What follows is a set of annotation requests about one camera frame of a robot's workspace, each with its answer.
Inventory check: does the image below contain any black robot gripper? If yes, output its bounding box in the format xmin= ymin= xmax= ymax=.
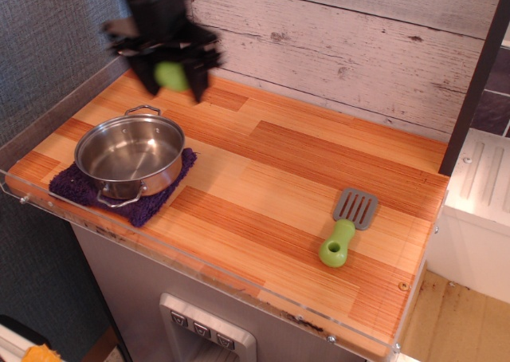
xmin=102 ymin=0 xmax=221 ymax=103

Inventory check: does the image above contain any green toy pear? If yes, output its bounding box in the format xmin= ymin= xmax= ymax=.
xmin=155 ymin=61 xmax=190 ymax=92

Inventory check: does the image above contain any stainless steel pot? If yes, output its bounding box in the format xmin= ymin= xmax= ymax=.
xmin=74 ymin=105 xmax=186 ymax=207

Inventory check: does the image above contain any purple knitted cloth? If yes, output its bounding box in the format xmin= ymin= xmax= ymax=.
xmin=49 ymin=148 xmax=198 ymax=227

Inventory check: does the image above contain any clear acrylic edge guard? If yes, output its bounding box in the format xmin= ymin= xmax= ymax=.
xmin=1 ymin=72 xmax=445 ymax=361

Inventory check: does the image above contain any grey toy fridge cabinet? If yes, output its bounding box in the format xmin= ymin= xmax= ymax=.
xmin=70 ymin=222 xmax=383 ymax=362

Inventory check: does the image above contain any silver dispenser button panel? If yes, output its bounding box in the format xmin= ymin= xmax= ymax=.
xmin=159 ymin=293 xmax=257 ymax=361

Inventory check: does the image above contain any orange and black object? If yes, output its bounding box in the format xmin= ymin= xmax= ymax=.
xmin=21 ymin=344 xmax=62 ymax=362

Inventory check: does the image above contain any white toy sink unit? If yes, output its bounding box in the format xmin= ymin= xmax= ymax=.
xmin=426 ymin=129 xmax=509 ymax=302

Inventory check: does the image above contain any grey spatula green handle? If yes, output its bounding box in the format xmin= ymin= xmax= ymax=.
xmin=318 ymin=187 xmax=379 ymax=268

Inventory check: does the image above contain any dark right frame post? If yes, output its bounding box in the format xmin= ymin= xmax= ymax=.
xmin=438 ymin=0 xmax=509 ymax=176

